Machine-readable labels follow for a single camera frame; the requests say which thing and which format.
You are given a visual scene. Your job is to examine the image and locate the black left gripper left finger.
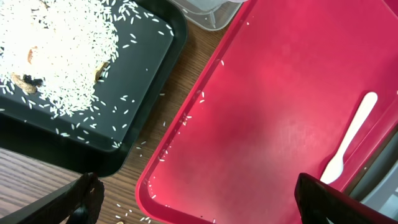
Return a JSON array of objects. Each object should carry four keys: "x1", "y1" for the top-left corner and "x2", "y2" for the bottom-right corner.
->
[{"x1": 1, "y1": 173, "x2": 104, "y2": 224}]

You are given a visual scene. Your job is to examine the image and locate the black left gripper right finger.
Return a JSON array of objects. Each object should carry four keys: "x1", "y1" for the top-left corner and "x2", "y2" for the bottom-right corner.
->
[{"x1": 294, "y1": 173, "x2": 397, "y2": 224}]

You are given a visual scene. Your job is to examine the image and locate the white plastic spoon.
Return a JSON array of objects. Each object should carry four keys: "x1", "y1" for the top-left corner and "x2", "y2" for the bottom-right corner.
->
[{"x1": 320, "y1": 92, "x2": 378, "y2": 184}]

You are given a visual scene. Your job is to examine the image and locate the black food waste tray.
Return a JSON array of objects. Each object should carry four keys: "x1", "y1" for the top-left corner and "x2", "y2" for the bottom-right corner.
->
[{"x1": 1, "y1": 0, "x2": 188, "y2": 177}]

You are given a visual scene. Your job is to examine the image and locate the clear plastic waste bin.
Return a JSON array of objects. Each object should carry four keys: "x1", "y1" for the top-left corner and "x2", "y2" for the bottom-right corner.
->
[{"x1": 170, "y1": 0, "x2": 246, "y2": 31}]

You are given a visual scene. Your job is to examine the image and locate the red serving tray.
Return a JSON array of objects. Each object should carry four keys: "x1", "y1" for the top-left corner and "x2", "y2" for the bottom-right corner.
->
[{"x1": 136, "y1": 0, "x2": 397, "y2": 223}]

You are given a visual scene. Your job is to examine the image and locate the rice and food leftovers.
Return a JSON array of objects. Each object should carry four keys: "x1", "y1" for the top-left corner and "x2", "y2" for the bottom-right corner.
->
[{"x1": 1, "y1": 0, "x2": 119, "y2": 116}]

